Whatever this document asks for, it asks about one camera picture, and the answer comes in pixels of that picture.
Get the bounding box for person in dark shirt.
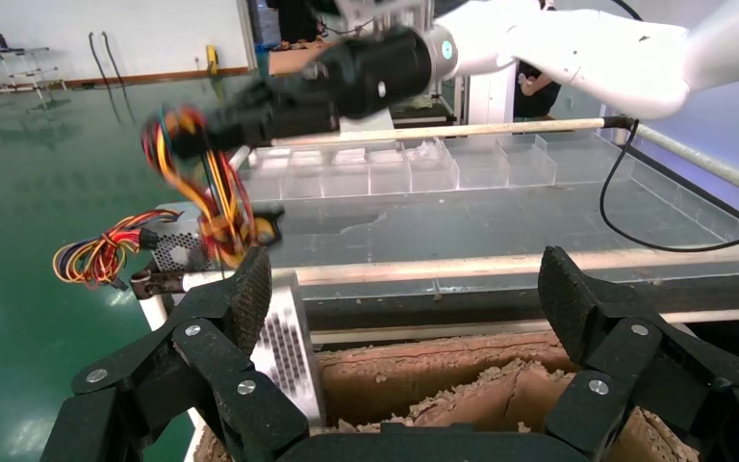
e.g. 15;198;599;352
512;60;563;120

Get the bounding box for thin black cable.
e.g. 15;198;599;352
599;117;739;254

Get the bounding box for white frame leg pipe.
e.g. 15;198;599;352
140;295;173;333

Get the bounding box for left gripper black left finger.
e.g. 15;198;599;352
70;246;312;462

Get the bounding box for black hose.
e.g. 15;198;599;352
101;32;125;88
88;32;111;88

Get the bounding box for black background robot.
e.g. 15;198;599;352
276;0;326;42

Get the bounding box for silver power supply coloured wires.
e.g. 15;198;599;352
52;202;217;292
141;105;327;427

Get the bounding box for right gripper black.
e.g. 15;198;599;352
171;27;436;161

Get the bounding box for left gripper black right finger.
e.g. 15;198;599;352
537;245;739;458

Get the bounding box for cardboard box orange print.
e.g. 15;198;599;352
268;42;329;78

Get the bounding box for clear acrylic compartment tray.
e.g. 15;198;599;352
239;132;739;272

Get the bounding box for worn brown cardboard box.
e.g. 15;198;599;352
193;331;702;462

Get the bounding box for metal frame table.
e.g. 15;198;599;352
0;45;68;103

